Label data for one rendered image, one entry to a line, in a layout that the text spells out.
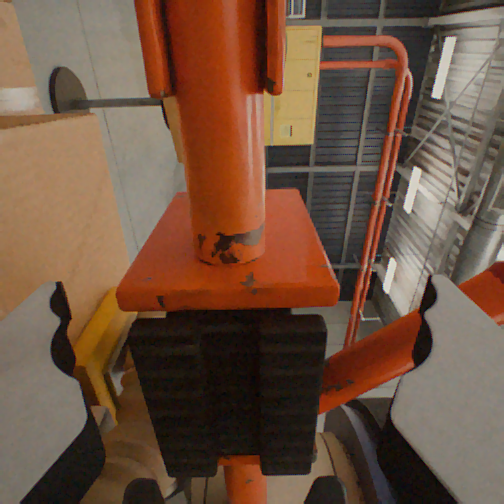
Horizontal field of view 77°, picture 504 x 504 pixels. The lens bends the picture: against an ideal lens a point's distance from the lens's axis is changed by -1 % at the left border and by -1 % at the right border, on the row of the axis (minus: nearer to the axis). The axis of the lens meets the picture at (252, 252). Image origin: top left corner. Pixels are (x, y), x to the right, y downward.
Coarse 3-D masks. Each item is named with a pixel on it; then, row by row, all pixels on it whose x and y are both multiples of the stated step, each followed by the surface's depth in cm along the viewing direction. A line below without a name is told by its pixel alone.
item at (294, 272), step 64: (192, 256) 10; (320, 256) 9; (192, 320) 8; (256, 320) 9; (320, 320) 8; (192, 384) 9; (256, 384) 10; (320, 384) 9; (192, 448) 10; (256, 448) 12
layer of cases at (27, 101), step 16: (0, 0) 70; (0, 16) 68; (16, 16) 72; (0, 32) 68; (16, 32) 72; (0, 48) 68; (16, 48) 72; (0, 64) 68; (16, 64) 72; (0, 80) 68; (16, 80) 72; (32, 80) 78; (0, 96) 68; (16, 96) 72; (32, 96) 78; (0, 112) 68; (16, 112) 72; (32, 112) 78
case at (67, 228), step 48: (0, 144) 17; (48, 144) 22; (96, 144) 28; (0, 192) 17; (48, 192) 22; (96, 192) 28; (0, 240) 17; (48, 240) 21; (96, 240) 28; (0, 288) 17; (96, 288) 28
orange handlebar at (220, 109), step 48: (144, 0) 6; (192, 0) 6; (240, 0) 6; (144, 48) 6; (192, 48) 7; (240, 48) 7; (192, 96) 7; (240, 96) 7; (192, 144) 8; (240, 144) 7; (192, 192) 8; (240, 192) 8; (240, 240) 9; (240, 480) 15
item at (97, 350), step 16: (112, 288) 30; (112, 304) 27; (96, 320) 26; (112, 320) 26; (128, 320) 29; (80, 336) 24; (96, 336) 24; (112, 336) 26; (80, 352) 23; (96, 352) 23; (112, 352) 26; (80, 368) 22; (96, 368) 23; (112, 368) 25; (96, 384) 23; (112, 384) 25; (96, 400) 23; (112, 400) 25; (112, 416) 25
